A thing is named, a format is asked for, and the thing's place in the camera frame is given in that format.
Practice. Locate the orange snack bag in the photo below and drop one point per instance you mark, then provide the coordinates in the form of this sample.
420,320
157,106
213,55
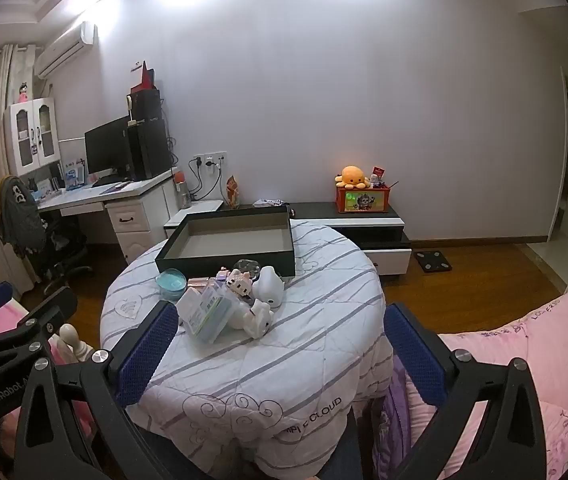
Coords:
233,192

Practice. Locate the red paper bag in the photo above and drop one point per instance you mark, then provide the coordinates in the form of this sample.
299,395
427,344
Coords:
146,80

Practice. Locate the white desk with drawers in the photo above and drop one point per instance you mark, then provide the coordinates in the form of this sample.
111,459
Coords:
139,195

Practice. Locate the white tissue packet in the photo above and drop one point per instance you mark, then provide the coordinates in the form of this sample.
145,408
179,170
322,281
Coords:
269,203

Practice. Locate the pink blanket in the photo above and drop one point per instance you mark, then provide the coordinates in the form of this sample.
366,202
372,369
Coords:
513,330

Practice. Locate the black and white tv stand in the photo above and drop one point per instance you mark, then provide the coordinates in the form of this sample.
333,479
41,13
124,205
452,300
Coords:
353,210

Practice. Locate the pink block figure toy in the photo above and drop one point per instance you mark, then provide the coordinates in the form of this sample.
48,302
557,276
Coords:
239,284

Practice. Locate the black shallow tray box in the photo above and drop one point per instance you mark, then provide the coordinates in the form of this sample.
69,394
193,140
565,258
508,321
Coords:
234,240

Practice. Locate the black bathroom scale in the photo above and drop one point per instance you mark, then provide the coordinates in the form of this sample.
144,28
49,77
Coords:
431,261

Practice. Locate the clear plastic wrapper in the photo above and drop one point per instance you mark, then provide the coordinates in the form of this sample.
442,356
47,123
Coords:
246,265

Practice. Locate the copper coloured cylinder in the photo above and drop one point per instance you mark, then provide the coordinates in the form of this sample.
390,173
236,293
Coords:
201,282

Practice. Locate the orange octopus plush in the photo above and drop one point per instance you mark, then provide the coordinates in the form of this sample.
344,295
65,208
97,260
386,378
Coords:
352,176

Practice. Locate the black computer monitor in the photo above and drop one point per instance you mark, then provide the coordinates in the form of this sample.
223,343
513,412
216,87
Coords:
106,147

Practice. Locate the red and white packet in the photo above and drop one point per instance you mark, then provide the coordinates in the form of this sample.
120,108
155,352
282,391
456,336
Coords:
377,175

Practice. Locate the red printed storage box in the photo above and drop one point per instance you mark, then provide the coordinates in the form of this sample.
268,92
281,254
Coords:
363,201

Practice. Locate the black office chair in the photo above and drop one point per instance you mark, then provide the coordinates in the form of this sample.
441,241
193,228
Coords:
64,250

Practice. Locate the white wall socket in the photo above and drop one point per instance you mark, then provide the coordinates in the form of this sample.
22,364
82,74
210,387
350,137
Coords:
210,160

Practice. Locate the black computer tower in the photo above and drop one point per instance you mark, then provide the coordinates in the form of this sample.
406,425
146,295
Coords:
149,150

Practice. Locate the white glass door cabinet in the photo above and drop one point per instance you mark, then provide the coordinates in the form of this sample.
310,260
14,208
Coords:
34,135

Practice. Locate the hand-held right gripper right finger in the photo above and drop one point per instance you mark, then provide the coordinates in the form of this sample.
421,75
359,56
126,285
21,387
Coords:
413,355

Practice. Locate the teal round container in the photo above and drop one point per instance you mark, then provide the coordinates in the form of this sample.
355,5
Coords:
171,282

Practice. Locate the white figurine silver head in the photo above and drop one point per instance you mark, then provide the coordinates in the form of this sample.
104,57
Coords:
256,317

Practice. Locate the wooden bedpost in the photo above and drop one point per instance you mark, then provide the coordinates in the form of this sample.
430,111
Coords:
71,340

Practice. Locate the bottle with orange cap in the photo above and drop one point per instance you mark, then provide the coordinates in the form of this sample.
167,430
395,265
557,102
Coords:
182,192

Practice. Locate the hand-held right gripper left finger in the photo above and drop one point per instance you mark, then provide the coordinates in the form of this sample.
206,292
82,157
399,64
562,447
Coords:
146,355

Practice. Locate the clear plastic box green label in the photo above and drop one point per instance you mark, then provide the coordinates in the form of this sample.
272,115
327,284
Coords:
204,312

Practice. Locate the blue box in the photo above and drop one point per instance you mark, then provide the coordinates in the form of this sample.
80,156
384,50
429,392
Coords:
75,176

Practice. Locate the white plastic device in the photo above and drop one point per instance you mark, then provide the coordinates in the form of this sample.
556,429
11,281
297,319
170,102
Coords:
269,285

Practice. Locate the white air conditioner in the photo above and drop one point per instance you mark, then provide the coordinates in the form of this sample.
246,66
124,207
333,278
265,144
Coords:
64,50

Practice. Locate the pink doll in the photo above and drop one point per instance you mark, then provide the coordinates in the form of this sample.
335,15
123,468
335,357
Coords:
24,94

